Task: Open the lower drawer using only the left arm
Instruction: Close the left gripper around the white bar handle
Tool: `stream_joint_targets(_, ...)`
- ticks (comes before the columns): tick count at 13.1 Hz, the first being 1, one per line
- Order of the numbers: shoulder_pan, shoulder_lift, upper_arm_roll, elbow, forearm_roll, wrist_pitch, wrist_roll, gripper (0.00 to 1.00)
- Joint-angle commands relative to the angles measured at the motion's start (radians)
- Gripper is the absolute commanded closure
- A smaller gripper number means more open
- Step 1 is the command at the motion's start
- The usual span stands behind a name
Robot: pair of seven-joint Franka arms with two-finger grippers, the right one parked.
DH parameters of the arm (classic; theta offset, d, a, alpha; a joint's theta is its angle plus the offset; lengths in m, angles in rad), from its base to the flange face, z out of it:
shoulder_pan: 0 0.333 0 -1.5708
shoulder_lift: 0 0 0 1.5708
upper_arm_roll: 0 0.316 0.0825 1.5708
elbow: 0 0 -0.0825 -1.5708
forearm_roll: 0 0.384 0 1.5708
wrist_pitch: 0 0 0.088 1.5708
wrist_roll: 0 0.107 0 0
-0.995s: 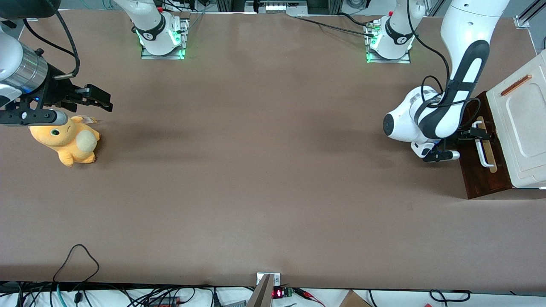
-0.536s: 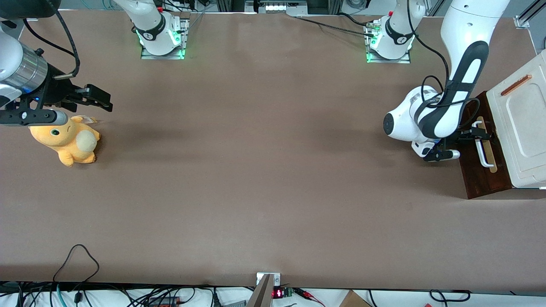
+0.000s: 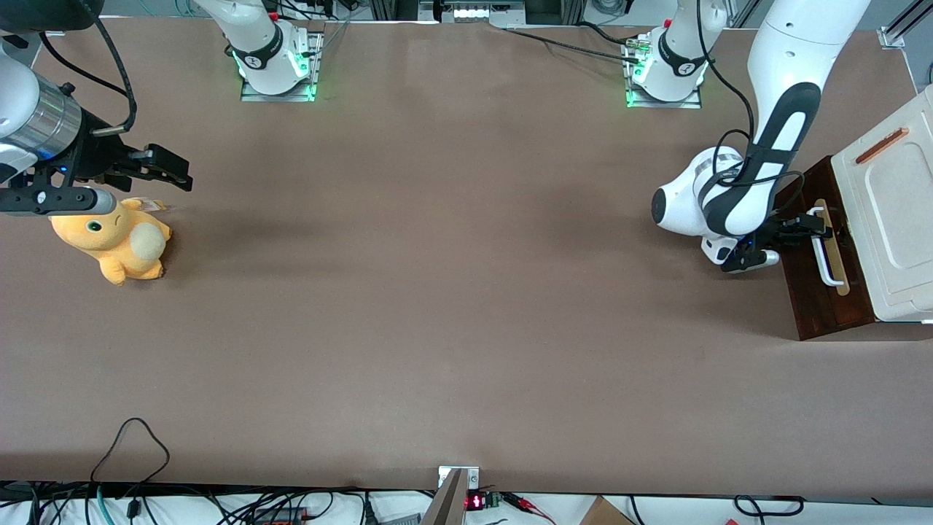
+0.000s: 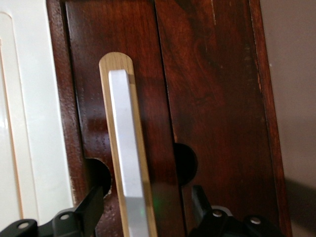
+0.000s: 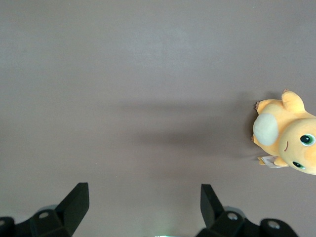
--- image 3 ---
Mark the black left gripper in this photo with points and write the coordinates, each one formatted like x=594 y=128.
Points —
x=778 y=235

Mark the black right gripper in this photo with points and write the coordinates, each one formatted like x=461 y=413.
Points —
x=93 y=154

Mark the dark wooden drawer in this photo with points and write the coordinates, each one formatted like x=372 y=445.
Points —
x=805 y=299

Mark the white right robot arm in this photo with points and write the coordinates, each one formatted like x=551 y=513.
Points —
x=262 y=65

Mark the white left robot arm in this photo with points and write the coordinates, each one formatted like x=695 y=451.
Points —
x=794 y=51

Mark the wooden cabinet with white top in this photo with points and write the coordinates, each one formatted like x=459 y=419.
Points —
x=896 y=219

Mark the yellow plush toy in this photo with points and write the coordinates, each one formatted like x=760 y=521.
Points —
x=109 y=240

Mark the brown cardboard piece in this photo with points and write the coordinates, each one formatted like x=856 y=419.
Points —
x=605 y=514

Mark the white power strip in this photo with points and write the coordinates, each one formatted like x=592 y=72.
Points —
x=481 y=11

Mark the black box with orange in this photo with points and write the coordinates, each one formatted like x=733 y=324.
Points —
x=280 y=516

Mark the red LED display module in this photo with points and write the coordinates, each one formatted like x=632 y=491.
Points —
x=475 y=502

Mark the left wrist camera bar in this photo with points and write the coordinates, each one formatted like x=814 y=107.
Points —
x=754 y=260

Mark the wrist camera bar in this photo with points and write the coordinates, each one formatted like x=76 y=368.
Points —
x=58 y=200
x=754 y=260

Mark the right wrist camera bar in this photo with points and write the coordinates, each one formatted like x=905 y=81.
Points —
x=58 y=200

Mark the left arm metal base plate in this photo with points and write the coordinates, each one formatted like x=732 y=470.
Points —
x=692 y=102

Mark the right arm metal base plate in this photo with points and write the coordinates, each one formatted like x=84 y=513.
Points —
x=317 y=65

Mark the aluminium frame extrusion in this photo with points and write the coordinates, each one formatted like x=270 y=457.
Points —
x=900 y=29

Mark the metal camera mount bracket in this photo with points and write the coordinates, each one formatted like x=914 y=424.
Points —
x=448 y=503

